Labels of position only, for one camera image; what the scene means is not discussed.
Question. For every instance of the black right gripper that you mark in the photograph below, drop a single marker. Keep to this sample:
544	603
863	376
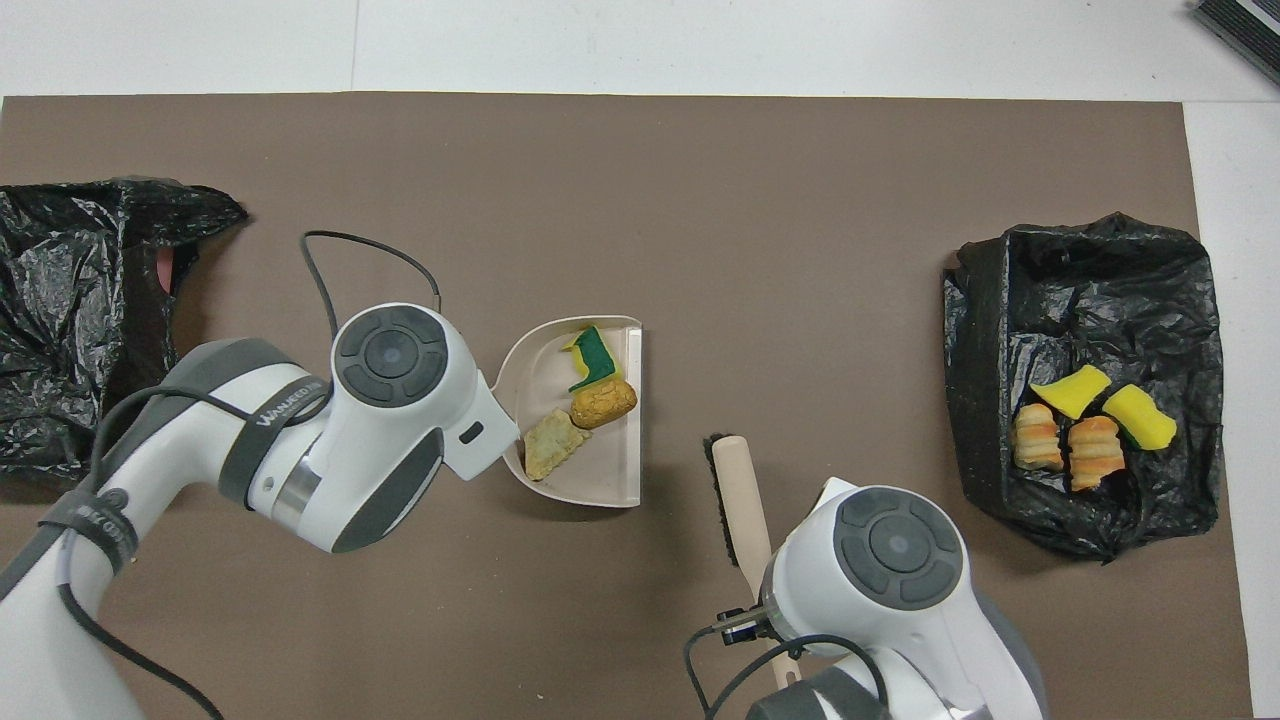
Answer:
742	626

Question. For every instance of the beige hand brush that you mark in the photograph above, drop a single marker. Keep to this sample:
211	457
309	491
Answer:
742	500

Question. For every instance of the beige plastic dustpan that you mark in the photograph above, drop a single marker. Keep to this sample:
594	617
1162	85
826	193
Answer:
600	470

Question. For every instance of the cream toast piece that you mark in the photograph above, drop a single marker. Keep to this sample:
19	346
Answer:
553	445

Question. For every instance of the brown bread roll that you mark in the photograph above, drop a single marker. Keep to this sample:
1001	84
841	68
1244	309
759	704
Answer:
603	402

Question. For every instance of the yellow and green sponge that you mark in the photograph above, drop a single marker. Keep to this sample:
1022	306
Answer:
595	362

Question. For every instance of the toy croissant pastry piece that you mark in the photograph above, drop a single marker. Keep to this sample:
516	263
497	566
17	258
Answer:
1037	437
1093	452

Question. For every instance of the yellow sponge piece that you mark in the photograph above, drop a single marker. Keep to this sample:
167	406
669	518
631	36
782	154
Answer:
1070	390
1140	415

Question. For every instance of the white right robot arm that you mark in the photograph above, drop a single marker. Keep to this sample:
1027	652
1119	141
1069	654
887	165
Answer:
900	580

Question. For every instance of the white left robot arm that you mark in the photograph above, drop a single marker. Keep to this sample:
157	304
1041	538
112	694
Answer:
380	420

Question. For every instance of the black trash bag bin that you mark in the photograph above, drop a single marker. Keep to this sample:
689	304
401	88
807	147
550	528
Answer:
60	300
1070	300

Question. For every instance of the pink bin under bag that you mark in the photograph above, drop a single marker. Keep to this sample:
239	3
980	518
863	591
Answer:
166	270

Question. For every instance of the brown paper table mat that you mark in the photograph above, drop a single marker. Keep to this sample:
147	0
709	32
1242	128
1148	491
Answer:
800	200

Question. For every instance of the dark ribbed box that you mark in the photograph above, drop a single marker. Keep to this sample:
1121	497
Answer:
1245	30

